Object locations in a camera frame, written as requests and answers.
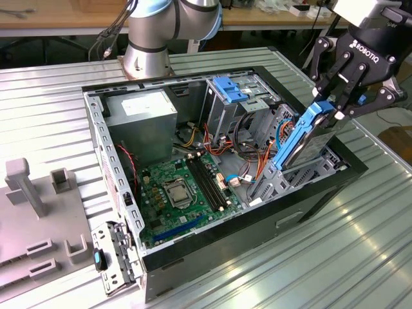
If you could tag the silver slot bracket retainer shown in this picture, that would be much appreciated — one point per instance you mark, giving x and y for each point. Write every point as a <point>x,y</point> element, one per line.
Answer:
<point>109,280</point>

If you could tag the grey optical drive cage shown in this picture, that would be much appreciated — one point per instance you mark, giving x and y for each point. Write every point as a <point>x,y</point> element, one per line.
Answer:
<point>225,116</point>

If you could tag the brown cardboard box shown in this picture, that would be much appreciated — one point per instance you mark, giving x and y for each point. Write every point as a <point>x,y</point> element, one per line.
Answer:
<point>397,141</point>

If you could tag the hard disk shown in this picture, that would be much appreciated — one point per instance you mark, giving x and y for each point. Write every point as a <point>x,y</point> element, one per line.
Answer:
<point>313,145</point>

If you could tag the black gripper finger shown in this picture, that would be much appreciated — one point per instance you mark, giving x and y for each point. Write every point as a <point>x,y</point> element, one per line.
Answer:
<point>325,45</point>
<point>386,96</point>

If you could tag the black RAM slot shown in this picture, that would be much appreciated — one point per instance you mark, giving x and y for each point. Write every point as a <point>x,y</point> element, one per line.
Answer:
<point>206,183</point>
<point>210,181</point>
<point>202,185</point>
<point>215,178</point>

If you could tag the grey power supply unit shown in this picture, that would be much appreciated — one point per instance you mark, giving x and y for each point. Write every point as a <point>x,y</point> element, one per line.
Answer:
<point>141,135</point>

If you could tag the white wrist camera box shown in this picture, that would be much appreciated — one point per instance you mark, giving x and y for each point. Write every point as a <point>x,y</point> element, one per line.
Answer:
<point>354,11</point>

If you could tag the black open PC case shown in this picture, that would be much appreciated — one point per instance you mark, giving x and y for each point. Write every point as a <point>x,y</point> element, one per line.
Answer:
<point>225,251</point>

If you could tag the CPU socket with silver CPU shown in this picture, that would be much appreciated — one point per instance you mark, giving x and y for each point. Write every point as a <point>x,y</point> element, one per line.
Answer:
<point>177,195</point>

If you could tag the white box with black top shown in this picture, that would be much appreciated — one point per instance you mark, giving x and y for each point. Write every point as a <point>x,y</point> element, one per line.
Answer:
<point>299,13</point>

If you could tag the green motherboard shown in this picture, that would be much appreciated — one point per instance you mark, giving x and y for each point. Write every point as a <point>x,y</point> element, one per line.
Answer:
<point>190,214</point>

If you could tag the blue expansion slot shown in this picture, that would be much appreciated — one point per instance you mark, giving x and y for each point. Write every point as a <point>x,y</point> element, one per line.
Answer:
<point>177,229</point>

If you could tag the blue plastic drive latch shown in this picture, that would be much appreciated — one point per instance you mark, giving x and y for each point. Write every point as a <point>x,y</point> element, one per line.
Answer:
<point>230,90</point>

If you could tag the grey metal disk bay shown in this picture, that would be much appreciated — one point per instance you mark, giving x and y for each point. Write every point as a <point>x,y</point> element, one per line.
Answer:
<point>273,190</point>

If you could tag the grey parts rack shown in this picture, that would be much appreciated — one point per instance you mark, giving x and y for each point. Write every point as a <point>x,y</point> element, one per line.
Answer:
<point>48,231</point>

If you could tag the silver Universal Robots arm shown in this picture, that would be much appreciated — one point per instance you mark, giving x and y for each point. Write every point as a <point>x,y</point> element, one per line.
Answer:
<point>151,32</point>

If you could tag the plain white box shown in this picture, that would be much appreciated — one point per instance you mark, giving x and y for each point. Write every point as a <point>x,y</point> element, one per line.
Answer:
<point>322,13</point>

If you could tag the long wooden desk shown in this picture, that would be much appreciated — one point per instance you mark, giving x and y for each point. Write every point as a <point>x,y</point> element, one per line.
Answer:
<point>64,17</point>

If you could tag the blue black retainer latch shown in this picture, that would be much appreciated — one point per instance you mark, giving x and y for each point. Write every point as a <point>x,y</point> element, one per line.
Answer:
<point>96,259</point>

